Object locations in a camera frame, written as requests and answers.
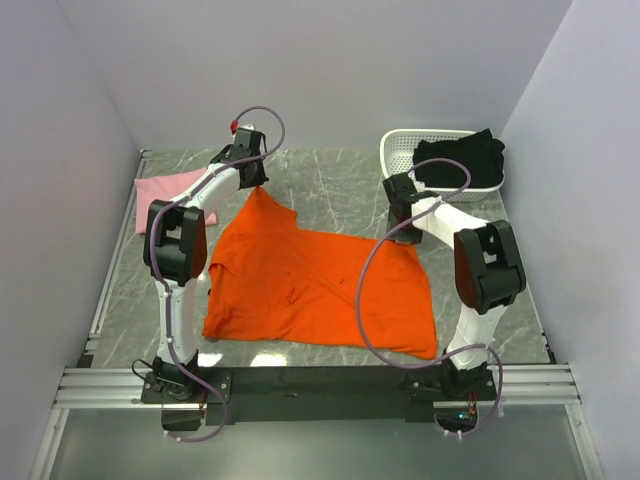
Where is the folded pink t shirt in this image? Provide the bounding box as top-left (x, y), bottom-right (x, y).
top-left (135, 168), bottom-right (206, 235)

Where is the black t shirt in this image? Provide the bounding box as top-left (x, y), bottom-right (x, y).
top-left (413, 129), bottom-right (505, 189)

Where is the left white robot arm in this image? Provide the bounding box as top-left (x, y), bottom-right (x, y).
top-left (143, 125), bottom-right (268, 403)

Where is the orange t shirt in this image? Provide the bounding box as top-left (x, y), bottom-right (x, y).
top-left (202, 187), bottom-right (437, 360)

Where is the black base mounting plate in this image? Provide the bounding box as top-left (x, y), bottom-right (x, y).
top-left (141, 366), bottom-right (497, 425)

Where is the white perforated plastic basket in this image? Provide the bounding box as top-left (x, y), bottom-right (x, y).
top-left (380, 129), bottom-right (505, 202)

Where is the aluminium frame rail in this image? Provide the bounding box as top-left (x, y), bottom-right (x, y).
top-left (29, 149), bottom-right (151, 480)

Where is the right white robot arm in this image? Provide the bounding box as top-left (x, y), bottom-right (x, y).
top-left (383, 173), bottom-right (526, 399)

